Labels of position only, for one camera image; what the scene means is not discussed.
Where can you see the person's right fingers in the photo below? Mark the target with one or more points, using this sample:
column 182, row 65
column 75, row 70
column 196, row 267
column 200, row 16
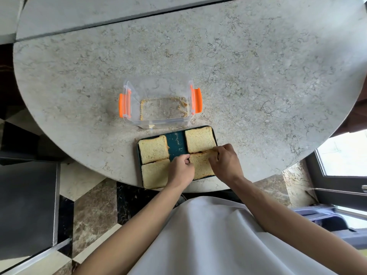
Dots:
column 219, row 153

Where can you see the dark teal rectangular tray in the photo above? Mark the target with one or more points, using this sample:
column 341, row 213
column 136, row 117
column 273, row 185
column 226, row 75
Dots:
column 177, row 143

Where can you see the dark grey cabinet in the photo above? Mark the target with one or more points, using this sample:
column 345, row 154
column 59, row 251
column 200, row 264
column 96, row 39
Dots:
column 27, row 209

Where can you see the person's right forearm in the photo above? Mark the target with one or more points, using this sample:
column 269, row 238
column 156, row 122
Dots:
column 289, row 223

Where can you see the person's right hand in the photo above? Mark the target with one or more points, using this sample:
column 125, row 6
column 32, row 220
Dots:
column 228, row 166

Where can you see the person's left hand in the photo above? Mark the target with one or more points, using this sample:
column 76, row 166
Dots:
column 180, row 173

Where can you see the dark framed window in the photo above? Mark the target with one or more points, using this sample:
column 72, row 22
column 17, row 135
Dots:
column 335, row 180

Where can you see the clear container with orange clips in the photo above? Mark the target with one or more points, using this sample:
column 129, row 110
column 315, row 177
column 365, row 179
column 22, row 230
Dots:
column 160, row 97

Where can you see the blue plastic stool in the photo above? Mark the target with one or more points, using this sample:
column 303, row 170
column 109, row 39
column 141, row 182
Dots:
column 324, row 219

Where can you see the person's left fingers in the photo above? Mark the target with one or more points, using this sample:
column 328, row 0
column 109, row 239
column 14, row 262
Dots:
column 184, row 159

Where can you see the bread crumbs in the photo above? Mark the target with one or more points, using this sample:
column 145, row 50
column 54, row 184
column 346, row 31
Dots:
column 183, row 104

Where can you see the person's left forearm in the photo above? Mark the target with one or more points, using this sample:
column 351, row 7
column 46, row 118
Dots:
column 129, row 229

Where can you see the person's white garment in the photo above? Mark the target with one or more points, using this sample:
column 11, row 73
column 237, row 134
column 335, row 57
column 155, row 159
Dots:
column 209, row 240

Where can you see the torn toasted bread slice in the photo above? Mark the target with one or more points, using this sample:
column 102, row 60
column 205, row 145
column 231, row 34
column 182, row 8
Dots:
column 200, row 167

